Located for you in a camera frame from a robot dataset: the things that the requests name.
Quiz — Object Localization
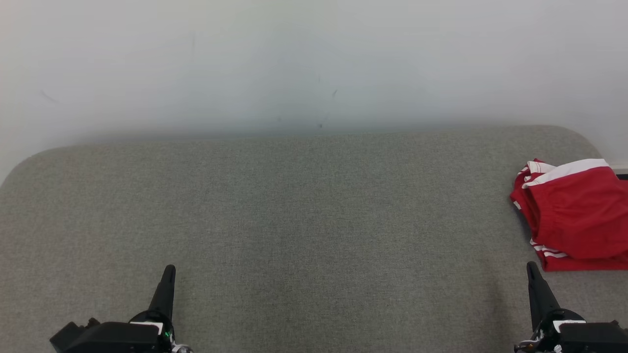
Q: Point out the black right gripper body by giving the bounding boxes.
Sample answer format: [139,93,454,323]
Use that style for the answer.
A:
[514,308,628,353]

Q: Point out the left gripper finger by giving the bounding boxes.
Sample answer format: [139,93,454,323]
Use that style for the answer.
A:
[147,265,176,320]

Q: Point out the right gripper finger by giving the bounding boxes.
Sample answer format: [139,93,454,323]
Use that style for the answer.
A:
[526,261,561,331]

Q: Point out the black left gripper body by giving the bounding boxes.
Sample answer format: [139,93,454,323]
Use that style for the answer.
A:
[59,311,176,353]

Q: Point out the red white-sleeved jersey shirt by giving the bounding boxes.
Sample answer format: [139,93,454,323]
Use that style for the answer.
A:
[509,158,628,272]

